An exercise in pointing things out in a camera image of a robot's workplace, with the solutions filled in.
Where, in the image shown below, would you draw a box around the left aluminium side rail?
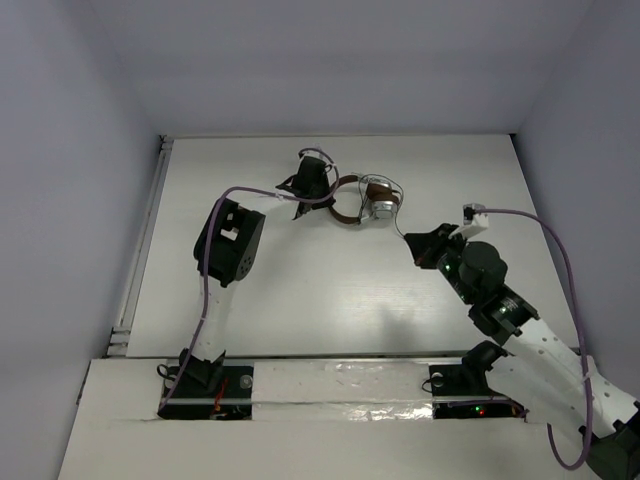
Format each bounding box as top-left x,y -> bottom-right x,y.
104,135 -> 174,358

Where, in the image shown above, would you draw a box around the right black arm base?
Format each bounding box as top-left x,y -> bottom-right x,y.
421,341 -> 528,420

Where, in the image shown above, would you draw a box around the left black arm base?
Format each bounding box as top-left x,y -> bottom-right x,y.
156,349 -> 254,421

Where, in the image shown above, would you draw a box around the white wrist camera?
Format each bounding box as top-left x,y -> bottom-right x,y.
448,203 -> 489,240
298,147 -> 332,163

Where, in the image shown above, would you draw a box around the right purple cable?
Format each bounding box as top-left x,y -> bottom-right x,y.
472,208 -> 595,470

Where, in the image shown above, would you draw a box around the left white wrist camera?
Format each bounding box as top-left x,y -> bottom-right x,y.
298,147 -> 332,163

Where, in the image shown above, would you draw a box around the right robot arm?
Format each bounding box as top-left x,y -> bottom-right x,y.
404,224 -> 639,479

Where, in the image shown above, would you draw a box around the black headphone cable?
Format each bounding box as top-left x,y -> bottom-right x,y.
355,174 -> 409,239

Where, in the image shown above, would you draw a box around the white foil-taped front panel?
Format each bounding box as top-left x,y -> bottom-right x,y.
251,360 -> 433,422

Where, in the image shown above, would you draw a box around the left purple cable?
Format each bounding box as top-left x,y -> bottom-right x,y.
162,147 -> 341,406

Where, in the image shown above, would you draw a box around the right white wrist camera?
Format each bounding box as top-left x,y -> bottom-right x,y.
448,203 -> 489,240

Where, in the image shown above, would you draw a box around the purple cable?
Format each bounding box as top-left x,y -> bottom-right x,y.
472,208 -> 595,470
162,147 -> 341,406

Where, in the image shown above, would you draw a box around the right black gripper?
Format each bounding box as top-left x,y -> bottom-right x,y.
406,222 -> 476,305

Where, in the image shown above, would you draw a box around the brown silver headphones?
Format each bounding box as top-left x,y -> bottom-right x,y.
329,173 -> 404,225

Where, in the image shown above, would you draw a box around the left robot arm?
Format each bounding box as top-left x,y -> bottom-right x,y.
160,147 -> 339,407

